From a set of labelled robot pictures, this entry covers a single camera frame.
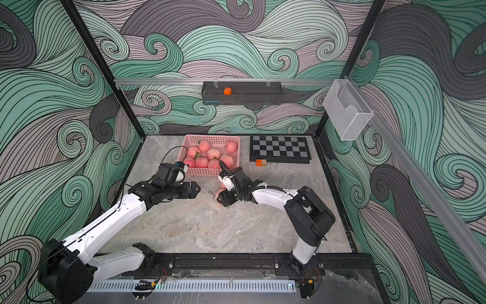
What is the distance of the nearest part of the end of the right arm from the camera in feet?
2.16

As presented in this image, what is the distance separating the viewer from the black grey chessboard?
1.08 m

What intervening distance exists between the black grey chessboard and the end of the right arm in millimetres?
340
